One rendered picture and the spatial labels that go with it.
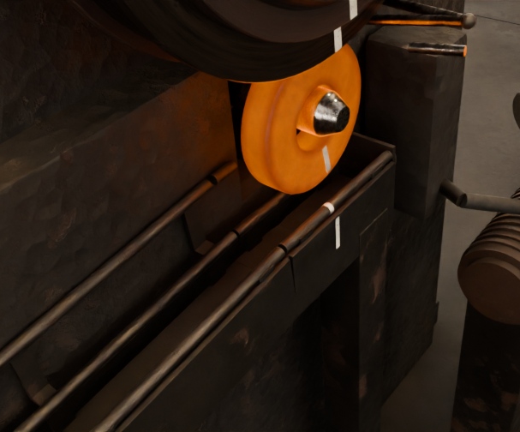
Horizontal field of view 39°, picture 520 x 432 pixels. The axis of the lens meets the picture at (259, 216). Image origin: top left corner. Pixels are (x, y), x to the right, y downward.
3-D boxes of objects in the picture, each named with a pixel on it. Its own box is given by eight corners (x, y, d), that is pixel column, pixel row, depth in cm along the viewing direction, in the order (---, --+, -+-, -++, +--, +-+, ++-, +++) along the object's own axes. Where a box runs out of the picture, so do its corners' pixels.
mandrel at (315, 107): (223, 54, 77) (214, 95, 79) (195, 51, 74) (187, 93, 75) (361, 96, 68) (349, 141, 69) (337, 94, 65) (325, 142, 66)
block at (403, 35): (355, 198, 101) (355, 35, 86) (386, 170, 105) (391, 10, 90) (425, 225, 95) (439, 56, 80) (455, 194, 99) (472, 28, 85)
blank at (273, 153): (219, 97, 62) (250, 107, 60) (323, -4, 69) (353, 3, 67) (259, 215, 73) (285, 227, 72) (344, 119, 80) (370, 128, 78)
